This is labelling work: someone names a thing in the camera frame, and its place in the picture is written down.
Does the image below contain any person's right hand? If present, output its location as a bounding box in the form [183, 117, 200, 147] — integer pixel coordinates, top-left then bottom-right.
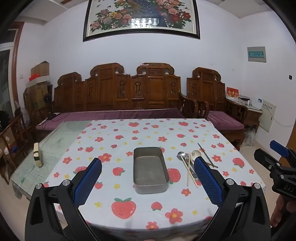
[270, 195, 286, 228]

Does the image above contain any light wooden chopstick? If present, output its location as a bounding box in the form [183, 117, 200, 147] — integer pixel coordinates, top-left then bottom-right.
[181, 158, 199, 188]
[186, 152, 191, 186]

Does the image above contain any cream block with dark band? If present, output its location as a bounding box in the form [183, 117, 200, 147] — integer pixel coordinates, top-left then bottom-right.
[33, 142, 43, 167]

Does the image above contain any grey wall panel box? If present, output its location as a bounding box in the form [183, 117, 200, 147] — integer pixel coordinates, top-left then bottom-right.
[247, 46, 267, 62]

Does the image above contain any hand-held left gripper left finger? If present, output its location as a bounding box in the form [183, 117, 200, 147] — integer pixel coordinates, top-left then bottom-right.
[25, 158, 102, 241]

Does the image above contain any wooden chair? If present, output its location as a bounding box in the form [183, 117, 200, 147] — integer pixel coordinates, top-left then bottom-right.
[0, 113, 31, 184]

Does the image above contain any cardboard box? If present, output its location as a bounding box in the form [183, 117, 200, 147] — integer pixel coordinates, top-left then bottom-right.
[31, 61, 50, 79]

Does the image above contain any white wall cabinet door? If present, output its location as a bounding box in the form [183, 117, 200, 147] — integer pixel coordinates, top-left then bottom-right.
[257, 98, 277, 133]

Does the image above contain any framed flower painting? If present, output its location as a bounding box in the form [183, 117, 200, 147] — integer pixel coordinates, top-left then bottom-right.
[83, 0, 201, 42]

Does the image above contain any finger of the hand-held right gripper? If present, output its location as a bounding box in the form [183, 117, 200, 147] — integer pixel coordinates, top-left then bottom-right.
[270, 140, 296, 165]
[254, 148, 292, 175]

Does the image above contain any carved wooden armchair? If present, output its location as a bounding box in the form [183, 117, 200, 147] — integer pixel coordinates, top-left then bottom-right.
[186, 67, 246, 151]

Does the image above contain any strawberry flower print tablecloth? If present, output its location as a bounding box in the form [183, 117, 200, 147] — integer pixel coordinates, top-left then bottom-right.
[43, 118, 266, 235]

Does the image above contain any purple armchair cushion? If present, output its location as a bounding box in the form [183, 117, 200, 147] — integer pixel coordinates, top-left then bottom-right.
[206, 110, 245, 131]

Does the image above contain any white device box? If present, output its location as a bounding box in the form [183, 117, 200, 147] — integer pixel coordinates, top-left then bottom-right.
[250, 97, 264, 109]

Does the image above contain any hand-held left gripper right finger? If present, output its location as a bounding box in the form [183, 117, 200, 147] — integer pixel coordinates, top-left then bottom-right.
[193, 156, 271, 241]

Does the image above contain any white soup spoon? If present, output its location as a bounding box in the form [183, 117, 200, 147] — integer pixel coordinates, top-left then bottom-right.
[191, 150, 202, 163]

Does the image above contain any rectangular metal tray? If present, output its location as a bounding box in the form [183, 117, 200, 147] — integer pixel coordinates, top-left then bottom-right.
[133, 147, 170, 194]

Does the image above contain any steel fork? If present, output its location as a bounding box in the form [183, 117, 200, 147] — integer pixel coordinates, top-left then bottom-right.
[184, 152, 197, 180]

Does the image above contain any red gold card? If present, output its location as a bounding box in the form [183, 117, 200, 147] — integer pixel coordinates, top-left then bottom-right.
[226, 87, 239, 99]

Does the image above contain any stacked boxes shelf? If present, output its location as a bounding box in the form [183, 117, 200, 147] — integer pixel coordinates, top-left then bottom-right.
[23, 76, 54, 113]

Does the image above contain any wooden side table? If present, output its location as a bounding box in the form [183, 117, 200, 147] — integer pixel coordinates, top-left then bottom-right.
[226, 97, 263, 135]

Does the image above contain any black fan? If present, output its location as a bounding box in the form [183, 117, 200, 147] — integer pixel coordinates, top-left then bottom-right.
[43, 94, 52, 116]

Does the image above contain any carved wooden sofa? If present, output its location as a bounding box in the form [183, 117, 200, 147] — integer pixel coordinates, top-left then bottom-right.
[23, 62, 200, 139]

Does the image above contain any large steel spoon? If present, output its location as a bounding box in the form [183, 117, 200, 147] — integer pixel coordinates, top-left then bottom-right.
[177, 151, 189, 174]

